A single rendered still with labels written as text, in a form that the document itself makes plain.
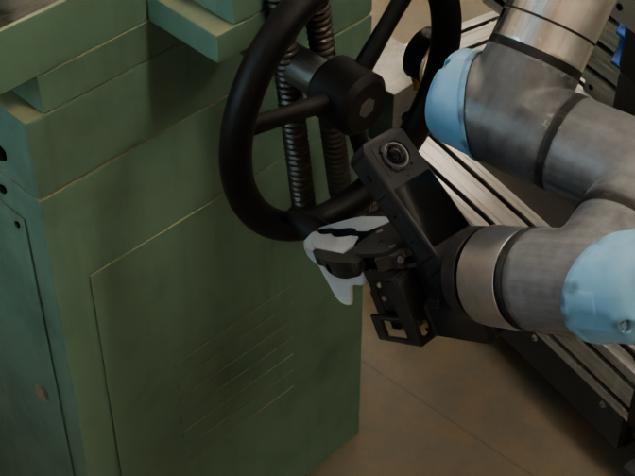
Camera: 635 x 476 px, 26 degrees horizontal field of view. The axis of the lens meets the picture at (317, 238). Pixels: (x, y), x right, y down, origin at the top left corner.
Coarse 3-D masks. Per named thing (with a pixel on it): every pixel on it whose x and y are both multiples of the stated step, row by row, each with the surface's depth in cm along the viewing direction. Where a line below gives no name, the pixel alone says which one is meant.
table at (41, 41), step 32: (0, 0) 115; (32, 0) 115; (64, 0) 116; (96, 0) 118; (128, 0) 121; (160, 0) 121; (192, 0) 121; (0, 32) 112; (32, 32) 115; (64, 32) 117; (96, 32) 120; (192, 32) 119; (224, 32) 117; (256, 32) 120; (0, 64) 114; (32, 64) 116
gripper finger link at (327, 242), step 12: (312, 240) 114; (324, 240) 113; (336, 240) 112; (348, 240) 111; (312, 252) 113; (324, 276) 115; (360, 276) 110; (336, 288) 114; (348, 288) 113; (348, 300) 114
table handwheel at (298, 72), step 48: (288, 0) 109; (432, 0) 123; (288, 48) 110; (384, 48) 120; (432, 48) 128; (240, 96) 109; (336, 96) 118; (384, 96) 120; (240, 144) 111; (240, 192) 115; (288, 240) 124
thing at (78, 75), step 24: (144, 24) 124; (96, 48) 121; (120, 48) 123; (144, 48) 125; (48, 72) 118; (72, 72) 120; (96, 72) 122; (120, 72) 125; (24, 96) 121; (48, 96) 120; (72, 96) 122
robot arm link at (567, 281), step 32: (576, 224) 93; (608, 224) 92; (512, 256) 95; (544, 256) 93; (576, 256) 91; (608, 256) 89; (512, 288) 95; (544, 288) 92; (576, 288) 90; (608, 288) 88; (512, 320) 96; (544, 320) 93; (576, 320) 91; (608, 320) 89
